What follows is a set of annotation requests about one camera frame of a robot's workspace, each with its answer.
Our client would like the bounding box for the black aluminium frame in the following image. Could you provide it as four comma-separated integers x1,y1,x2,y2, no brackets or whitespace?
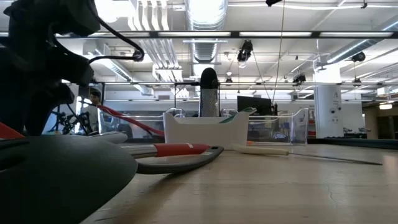
0,29,398,151

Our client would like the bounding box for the clear plastic bin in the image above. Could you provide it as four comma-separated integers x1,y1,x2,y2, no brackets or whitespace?
98,107,187,144
220,107,310,146

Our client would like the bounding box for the black background monitor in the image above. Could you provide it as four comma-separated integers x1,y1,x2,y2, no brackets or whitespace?
236,95,279,116

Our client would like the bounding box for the person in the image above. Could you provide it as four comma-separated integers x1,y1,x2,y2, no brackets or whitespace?
81,89,104,134

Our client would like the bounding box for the yellow-handled knife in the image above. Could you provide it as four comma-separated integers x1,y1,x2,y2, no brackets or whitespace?
230,142,384,166

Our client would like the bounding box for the green-handled gold knife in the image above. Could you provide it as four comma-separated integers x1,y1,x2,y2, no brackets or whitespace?
219,106,257,124

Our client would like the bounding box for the red spatula with steel shank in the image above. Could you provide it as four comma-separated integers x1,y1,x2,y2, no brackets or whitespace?
0,122,213,159

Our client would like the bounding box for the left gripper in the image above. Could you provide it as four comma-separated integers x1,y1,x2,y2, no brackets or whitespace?
0,32,96,138

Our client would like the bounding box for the white plastic bin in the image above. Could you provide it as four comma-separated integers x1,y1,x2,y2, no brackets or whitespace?
162,111,249,150

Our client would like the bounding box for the white column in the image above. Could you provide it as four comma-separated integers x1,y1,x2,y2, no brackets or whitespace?
313,63,343,139

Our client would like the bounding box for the red slotted silicone spatula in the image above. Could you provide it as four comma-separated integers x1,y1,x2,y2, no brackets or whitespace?
96,104,165,138

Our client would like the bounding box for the silver ventilation duct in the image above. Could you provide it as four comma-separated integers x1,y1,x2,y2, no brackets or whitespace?
185,0,229,65

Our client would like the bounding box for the LED light strip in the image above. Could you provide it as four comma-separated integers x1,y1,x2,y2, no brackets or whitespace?
157,30,232,38
319,30,395,38
238,30,313,38
88,30,150,38

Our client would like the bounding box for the thin hanging cable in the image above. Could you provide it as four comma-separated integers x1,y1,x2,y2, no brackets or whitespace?
271,0,286,105

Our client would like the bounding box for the black slotted spoon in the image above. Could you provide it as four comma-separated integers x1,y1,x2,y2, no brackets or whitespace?
0,134,224,224

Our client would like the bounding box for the black ceiling spotlight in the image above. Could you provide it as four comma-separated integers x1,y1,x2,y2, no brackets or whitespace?
292,73,307,85
236,39,254,63
351,51,367,63

